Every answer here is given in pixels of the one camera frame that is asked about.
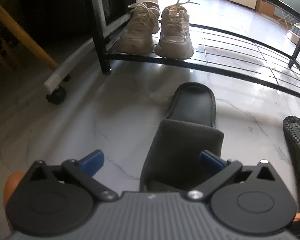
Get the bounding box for black slipper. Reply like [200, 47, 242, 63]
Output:
[139, 82, 224, 192]
[282, 115, 300, 181]

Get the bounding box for white cart base with casters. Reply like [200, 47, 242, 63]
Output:
[43, 38, 95, 105]

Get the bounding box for beige sneaker right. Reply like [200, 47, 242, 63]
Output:
[154, 0, 194, 60]

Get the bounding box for beige sneaker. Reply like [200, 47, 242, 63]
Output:
[116, 1, 160, 55]
[154, 0, 194, 60]

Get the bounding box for beige sneaker left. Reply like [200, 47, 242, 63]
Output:
[116, 1, 160, 55]

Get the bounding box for black metal shoe rack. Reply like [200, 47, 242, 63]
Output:
[88, 0, 300, 98]

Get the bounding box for yellow wooden leg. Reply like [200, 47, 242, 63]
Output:
[0, 4, 59, 70]

